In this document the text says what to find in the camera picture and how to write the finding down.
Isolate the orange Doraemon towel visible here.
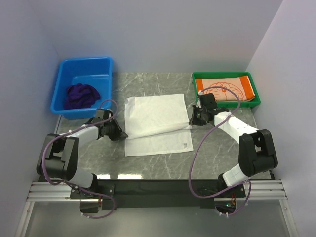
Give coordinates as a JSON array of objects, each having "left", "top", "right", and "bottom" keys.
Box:
[{"left": 195, "top": 76, "right": 255, "bottom": 102}]

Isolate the white towel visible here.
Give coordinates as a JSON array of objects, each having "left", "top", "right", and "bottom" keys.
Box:
[{"left": 124, "top": 94, "right": 193, "bottom": 157}]

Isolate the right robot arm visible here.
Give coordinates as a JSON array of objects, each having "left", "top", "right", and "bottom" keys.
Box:
[{"left": 189, "top": 92, "right": 278, "bottom": 197}]

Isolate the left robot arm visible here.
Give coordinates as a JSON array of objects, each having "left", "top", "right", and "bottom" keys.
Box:
[{"left": 36, "top": 109, "right": 128, "bottom": 198}]

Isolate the purple towel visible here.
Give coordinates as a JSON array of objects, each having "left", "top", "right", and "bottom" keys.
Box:
[{"left": 64, "top": 83, "right": 101, "bottom": 110}]

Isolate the green plastic tray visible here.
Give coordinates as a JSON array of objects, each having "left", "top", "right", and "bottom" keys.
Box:
[{"left": 192, "top": 72, "right": 261, "bottom": 108}]

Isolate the blue plastic bin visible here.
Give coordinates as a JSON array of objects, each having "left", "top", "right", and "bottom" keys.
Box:
[{"left": 50, "top": 57, "right": 113, "bottom": 120}]

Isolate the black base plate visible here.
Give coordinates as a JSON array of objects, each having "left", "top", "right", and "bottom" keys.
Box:
[{"left": 70, "top": 179, "right": 246, "bottom": 210}]

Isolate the aluminium mounting rail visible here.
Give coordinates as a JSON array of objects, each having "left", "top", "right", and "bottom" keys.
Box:
[{"left": 26, "top": 179, "right": 288, "bottom": 202}]

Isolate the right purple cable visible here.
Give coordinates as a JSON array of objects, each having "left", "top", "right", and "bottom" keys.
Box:
[{"left": 188, "top": 86, "right": 252, "bottom": 218}]

